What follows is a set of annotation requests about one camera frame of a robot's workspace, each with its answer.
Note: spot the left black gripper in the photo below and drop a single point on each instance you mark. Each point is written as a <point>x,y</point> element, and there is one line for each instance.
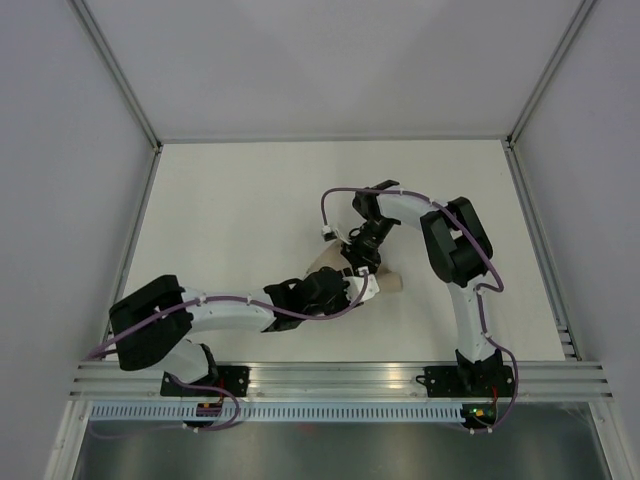
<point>344,302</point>

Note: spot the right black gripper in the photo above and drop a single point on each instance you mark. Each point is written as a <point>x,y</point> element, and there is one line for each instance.
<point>358,257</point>

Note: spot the beige cloth napkin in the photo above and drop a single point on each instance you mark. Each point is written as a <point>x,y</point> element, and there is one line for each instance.
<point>382,281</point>

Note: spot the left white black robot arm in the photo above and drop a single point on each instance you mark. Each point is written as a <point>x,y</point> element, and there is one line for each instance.
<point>152,325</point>

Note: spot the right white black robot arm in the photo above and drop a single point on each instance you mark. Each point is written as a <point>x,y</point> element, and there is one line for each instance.
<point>459,252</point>

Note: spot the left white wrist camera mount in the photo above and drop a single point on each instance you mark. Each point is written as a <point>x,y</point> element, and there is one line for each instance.
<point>365,287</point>

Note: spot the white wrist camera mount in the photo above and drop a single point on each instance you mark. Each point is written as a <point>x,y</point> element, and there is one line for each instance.
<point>330,233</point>
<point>365,287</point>

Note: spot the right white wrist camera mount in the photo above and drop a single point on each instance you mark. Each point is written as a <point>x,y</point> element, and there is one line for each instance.
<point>330,233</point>

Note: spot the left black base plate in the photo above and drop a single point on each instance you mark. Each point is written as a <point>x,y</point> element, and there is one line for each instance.
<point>220,382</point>

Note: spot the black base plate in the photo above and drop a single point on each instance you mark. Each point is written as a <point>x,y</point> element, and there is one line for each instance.
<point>220,382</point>
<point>449,382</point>

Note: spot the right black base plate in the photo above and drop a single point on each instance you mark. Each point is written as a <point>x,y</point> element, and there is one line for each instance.
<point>449,382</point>

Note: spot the white slotted cable duct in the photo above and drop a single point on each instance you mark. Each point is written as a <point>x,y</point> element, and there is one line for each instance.
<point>335,412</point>

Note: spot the left aluminium side rail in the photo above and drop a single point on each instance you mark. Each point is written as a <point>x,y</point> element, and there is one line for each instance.
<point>139,211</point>

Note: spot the aluminium side rail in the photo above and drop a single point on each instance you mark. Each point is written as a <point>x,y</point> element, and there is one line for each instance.
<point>542,253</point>
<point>139,211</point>

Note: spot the right aluminium side rail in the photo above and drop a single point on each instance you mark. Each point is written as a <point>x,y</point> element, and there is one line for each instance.
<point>542,253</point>

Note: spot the aluminium front mounting rail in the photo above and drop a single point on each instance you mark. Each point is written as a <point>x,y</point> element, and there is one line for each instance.
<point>546,381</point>

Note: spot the right aluminium frame post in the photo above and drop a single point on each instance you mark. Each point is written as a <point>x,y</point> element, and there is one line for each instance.
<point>577,22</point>

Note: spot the aluminium frame post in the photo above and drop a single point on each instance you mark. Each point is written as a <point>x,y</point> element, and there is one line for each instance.
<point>101,45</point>
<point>577,22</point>

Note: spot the left aluminium frame post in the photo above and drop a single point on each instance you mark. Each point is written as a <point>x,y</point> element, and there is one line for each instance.
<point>101,45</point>

